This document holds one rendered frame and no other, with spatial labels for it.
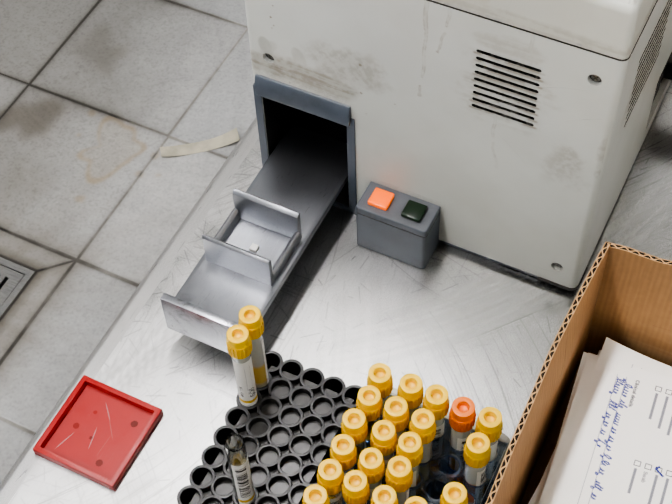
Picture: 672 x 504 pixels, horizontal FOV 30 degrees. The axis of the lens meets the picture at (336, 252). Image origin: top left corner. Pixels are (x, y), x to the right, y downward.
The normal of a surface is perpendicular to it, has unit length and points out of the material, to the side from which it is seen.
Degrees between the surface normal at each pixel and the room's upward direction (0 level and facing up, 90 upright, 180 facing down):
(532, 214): 90
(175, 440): 0
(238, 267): 90
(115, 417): 0
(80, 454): 0
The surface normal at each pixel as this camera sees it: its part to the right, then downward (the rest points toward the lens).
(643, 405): -0.04, -0.61
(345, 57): -0.44, 0.73
